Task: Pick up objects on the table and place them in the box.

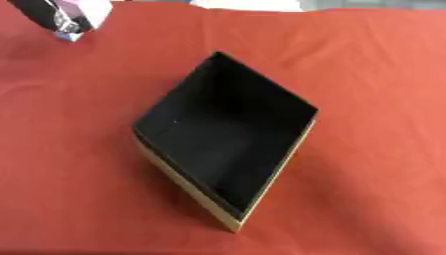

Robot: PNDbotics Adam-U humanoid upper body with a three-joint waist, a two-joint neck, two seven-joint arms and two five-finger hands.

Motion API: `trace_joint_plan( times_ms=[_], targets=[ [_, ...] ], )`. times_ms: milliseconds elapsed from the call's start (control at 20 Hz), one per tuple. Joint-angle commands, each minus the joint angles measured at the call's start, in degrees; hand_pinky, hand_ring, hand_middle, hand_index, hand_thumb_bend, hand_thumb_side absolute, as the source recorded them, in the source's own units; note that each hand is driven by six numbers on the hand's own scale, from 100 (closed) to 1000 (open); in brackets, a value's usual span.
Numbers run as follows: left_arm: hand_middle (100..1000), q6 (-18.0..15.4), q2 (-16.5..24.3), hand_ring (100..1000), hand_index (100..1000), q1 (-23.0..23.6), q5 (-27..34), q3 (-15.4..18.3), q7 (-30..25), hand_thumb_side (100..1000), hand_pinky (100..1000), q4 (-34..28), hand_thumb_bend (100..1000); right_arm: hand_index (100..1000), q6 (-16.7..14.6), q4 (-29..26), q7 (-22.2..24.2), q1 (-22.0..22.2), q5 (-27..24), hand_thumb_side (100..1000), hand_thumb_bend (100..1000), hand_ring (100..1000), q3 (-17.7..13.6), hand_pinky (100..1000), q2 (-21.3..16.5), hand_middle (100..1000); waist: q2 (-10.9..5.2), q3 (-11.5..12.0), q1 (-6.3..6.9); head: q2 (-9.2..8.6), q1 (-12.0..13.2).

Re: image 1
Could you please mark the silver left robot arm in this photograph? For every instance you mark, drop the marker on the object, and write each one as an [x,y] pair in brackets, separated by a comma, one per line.
[61,15]

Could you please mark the tan cardboard box black inside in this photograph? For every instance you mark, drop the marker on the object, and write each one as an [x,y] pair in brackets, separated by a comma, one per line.
[226,132]

